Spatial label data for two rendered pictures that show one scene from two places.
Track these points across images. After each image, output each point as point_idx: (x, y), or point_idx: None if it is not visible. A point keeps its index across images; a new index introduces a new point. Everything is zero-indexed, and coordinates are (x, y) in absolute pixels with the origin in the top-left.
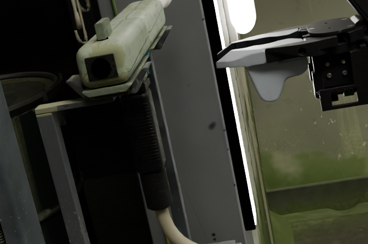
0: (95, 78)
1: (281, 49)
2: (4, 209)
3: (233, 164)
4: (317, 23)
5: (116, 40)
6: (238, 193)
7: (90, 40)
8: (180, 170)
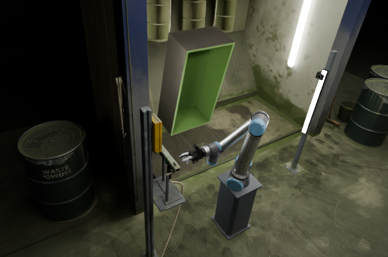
0: (176, 171)
1: (190, 159)
2: (151, 185)
3: None
4: (190, 151)
5: (178, 166)
6: None
7: (173, 165)
8: (140, 157)
